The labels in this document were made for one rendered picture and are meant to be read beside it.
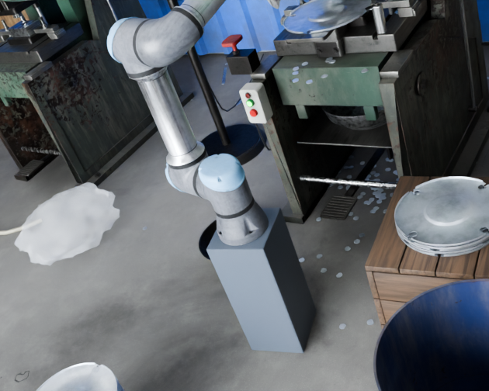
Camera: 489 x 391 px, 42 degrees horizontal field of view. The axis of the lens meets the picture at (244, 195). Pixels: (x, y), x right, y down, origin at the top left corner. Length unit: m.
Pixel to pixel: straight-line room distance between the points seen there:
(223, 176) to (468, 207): 0.66
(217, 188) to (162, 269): 0.95
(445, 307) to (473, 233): 0.28
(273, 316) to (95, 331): 0.80
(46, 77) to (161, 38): 1.71
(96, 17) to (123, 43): 1.78
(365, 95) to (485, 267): 0.72
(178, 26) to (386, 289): 0.89
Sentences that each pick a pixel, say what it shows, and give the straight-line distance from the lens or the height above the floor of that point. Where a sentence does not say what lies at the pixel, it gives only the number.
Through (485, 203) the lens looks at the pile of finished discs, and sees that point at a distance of 1.85.
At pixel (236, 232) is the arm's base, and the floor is 0.49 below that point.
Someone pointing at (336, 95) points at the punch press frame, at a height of 0.54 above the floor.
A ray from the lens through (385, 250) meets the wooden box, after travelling 1.81.
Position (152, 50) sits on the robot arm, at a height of 1.04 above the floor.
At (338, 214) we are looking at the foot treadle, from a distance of 2.27.
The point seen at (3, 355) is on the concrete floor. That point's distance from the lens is 2.69.
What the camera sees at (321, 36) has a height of 0.78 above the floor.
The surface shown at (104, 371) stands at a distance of 1.95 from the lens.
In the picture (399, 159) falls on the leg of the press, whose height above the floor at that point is 0.34.
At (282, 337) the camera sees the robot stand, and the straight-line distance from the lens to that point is 2.05.
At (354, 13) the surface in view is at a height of 0.78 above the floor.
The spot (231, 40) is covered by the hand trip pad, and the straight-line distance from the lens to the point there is 2.27.
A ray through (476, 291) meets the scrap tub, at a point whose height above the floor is 0.45.
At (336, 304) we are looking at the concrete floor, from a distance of 2.19.
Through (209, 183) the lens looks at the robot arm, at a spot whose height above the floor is 0.66.
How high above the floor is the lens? 1.56
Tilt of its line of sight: 34 degrees down
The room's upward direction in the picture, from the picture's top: 21 degrees counter-clockwise
